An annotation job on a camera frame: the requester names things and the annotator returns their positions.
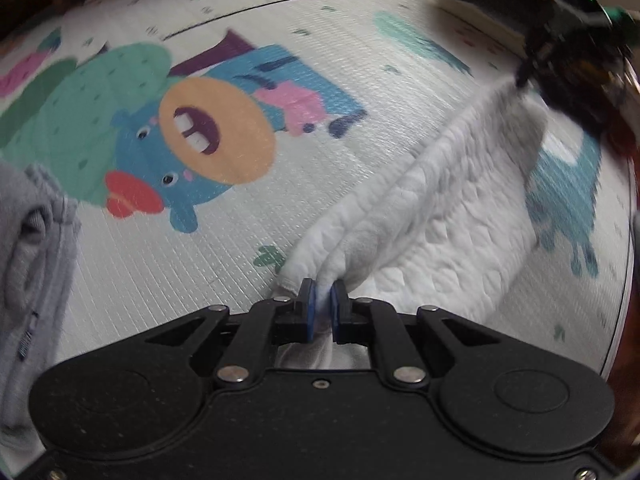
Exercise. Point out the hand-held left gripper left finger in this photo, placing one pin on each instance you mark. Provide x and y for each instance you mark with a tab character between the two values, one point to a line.
309	310

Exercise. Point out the white quilted garment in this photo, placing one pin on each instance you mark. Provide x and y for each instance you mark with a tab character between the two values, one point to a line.
440	240

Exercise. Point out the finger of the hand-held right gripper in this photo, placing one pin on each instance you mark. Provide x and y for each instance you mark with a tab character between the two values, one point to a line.
532	60

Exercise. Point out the grey folded garment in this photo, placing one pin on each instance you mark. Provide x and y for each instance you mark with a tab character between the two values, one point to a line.
30	260

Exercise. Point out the cartoon printed play mat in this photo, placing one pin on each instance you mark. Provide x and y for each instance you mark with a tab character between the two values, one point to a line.
350	60

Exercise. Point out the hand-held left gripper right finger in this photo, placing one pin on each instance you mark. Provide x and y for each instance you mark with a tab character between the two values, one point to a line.
337	310

